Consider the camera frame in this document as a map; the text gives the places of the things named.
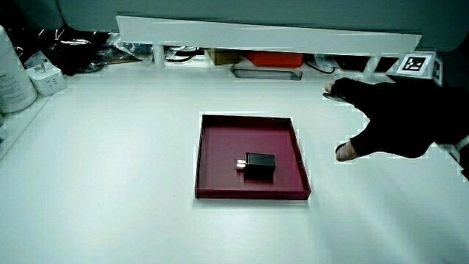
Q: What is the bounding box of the white desk shelf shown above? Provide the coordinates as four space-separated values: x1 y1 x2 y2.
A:
116 15 423 80

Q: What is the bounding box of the white plug adapter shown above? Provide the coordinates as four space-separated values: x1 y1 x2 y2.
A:
25 61 68 98

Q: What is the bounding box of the person's right hand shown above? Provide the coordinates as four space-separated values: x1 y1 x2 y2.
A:
324 51 469 163

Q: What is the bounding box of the orange box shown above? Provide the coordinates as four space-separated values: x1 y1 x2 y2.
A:
244 51 305 69

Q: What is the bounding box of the black plastic bag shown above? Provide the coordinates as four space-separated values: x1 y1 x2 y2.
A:
7 24 111 76

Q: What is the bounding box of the dark red square plate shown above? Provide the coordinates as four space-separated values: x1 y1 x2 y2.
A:
194 114 312 201

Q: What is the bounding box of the brown cardboard box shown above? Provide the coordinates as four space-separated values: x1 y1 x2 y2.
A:
204 48 245 67

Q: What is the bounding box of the black charger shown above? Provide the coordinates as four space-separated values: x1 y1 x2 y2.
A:
234 152 276 180

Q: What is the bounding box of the white plastic bottle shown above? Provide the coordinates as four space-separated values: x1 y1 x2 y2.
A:
0 24 38 114

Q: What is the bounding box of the clear plastic bag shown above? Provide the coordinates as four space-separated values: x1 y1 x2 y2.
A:
107 32 155 62

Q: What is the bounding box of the black cable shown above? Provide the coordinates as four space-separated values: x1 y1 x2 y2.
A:
305 54 337 75

